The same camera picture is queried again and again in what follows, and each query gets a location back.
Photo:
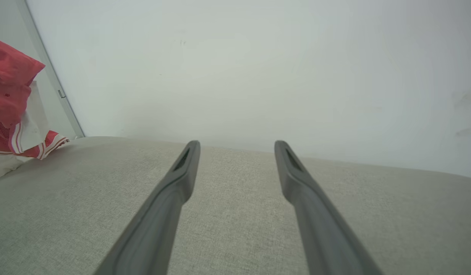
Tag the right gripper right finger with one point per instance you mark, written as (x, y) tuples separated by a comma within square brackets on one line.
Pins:
[(319, 225)]

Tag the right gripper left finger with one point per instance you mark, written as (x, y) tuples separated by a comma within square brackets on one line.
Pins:
[(155, 221)]

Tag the red basketball jersey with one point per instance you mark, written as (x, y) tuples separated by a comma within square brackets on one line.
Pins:
[(10, 84)]

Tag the grey metal wall strip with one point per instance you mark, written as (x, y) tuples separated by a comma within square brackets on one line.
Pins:
[(37, 38)]

